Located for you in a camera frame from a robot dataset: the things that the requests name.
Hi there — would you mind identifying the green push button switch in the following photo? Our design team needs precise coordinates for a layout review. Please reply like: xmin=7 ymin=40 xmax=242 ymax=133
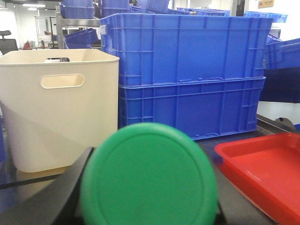
xmin=81 ymin=123 xmax=218 ymax=225

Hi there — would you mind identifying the lower stacked blue crate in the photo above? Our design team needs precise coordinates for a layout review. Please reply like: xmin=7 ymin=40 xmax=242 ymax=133
xmin=119 ymin=77 xmax=266 ymax=140

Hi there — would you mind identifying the stacked blue crate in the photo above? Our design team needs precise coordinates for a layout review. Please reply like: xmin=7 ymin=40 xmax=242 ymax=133
xmin=119 ymin=77 xmax=266 ymax=140
xmin=99 ymin=13 xmax=272 ymax=86

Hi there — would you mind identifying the upper stacked blue crate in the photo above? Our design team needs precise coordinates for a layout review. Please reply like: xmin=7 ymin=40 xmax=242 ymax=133
xmin=99 ymin=13 xmax=272 ymax=86

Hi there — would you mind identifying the cream plastic basket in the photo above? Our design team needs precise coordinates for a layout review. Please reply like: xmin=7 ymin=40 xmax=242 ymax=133
xmin=0 ymin=49 xmax=119 ymax=173

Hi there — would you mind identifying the red plastic tray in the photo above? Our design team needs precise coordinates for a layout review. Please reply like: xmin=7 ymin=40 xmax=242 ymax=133
xmin=214 ymin=133 xmax=300 ymax=225

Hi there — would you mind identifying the black office chair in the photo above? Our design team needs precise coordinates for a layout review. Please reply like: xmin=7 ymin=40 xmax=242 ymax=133
xmin=0 ymin=30 xmax=18 ymax=55

